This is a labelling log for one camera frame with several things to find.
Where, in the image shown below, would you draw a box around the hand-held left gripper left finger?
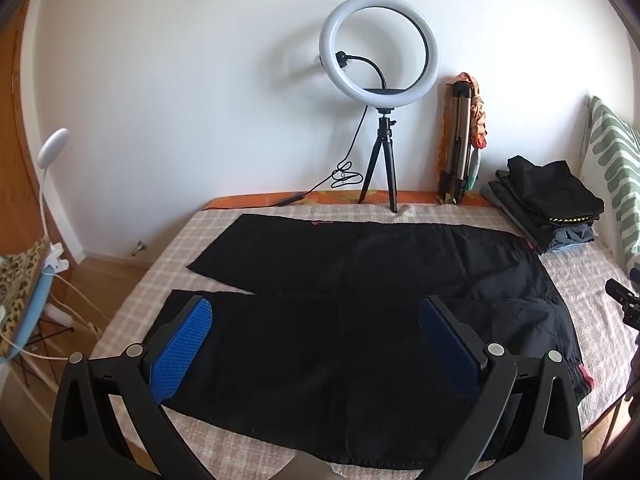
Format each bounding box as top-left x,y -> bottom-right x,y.
50,295 -> 216,480

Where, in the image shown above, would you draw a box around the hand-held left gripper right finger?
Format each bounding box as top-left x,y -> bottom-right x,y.
417,295 -> 586,480

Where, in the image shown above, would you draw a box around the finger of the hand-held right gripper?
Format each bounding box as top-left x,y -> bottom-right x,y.
605,279 -> 640,331

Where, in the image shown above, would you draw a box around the black pants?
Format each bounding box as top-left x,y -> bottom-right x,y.
160,213 -> 596,466

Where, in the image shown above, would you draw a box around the beige plaid blanket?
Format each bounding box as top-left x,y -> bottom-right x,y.
92,205 -> 640,480

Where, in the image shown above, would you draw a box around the blue grey folded garment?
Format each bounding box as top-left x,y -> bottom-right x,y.
545,222 -> 598,253

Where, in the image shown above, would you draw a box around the dark grey folded garment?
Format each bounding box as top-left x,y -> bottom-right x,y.
482,175 -> 551,256

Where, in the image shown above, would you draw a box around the black folded garment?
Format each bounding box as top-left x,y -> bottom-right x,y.
495,156 -> 605,226

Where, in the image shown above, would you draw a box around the green white patterned pillow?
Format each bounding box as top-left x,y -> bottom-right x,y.
580,95 -> 640,271

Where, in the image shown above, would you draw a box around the light blue board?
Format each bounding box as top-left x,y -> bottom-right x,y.
0,260 -> 56,363

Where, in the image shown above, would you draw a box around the orange patterned bed sheet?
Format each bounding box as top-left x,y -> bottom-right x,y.
202,189 -> 506,211

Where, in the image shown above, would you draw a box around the folded silver tripod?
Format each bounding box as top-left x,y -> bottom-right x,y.
437,81 -> 476,206

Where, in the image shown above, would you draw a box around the small black tripod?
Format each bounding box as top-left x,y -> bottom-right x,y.
359,109 -> 399,213

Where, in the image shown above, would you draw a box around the wooden door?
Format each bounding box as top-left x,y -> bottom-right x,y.
0,35 -> 76,271

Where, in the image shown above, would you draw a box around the folded tripod with orange cloth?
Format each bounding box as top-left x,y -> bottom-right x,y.
440,72 -> 488,196

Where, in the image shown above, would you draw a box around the white clip lamp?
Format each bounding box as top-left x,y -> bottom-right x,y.
37,127 -> 71,276

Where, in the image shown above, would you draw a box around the white cable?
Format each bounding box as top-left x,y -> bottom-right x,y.
20,275 -> 108,361

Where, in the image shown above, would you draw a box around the black ring light cable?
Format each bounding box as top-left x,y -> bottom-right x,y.
260,107 -> 369,207

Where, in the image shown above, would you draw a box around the white ring light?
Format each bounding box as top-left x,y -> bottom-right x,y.
319,0 -> 440,110

